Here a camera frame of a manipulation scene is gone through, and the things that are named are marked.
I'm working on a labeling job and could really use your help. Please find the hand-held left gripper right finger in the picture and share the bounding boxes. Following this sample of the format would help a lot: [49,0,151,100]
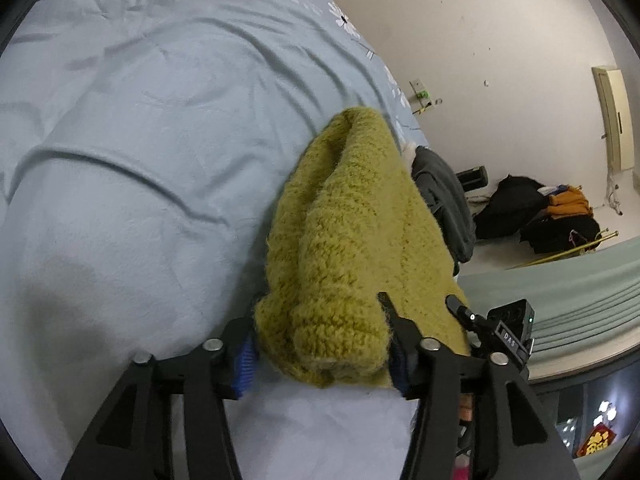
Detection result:
[377,291,577,480]

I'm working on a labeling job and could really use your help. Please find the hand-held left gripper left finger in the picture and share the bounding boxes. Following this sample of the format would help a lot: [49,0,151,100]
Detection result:
[62,316,260,480]

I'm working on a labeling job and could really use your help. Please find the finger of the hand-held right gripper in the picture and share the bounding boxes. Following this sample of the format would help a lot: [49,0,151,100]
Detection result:
[445,295,482,332]

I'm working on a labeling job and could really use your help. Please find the yellow-green knitted sweater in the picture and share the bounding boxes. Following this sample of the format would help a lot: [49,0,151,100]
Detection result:
[252,106,472,390]

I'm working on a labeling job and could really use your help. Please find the black clothes pile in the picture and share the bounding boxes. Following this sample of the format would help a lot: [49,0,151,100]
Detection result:
[473,175,601,255]

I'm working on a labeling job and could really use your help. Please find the pale green pleated curtain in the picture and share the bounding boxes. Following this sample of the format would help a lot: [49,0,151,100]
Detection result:
[456,238,640,357]

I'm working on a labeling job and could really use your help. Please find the yellow metal rod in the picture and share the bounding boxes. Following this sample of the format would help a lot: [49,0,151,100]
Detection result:
[507,230,620,270]

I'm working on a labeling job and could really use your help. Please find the dark grey garment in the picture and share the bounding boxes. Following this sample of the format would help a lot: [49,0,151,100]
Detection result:
[411,146,477,264]

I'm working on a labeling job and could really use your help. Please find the small black appliance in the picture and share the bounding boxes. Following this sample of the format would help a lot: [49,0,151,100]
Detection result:
[456,165,489,194]

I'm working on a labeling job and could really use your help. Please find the red and gold ornament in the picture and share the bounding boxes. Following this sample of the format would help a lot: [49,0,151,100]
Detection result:
[576,423,618,459]

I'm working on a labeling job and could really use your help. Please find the orange garment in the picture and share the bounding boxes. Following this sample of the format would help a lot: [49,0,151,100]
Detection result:
[547,186,593,220]

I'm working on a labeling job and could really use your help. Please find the light blue floral bed sheet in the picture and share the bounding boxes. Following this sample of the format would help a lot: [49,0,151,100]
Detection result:
[0,0,431,480]

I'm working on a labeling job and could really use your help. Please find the cream standing air conditioner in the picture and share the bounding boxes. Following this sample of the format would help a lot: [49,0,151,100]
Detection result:
[592,65,636,171]

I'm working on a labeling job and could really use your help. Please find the wall socket with green plug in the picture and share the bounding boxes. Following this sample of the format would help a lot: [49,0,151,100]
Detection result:
[410,79,444,115]

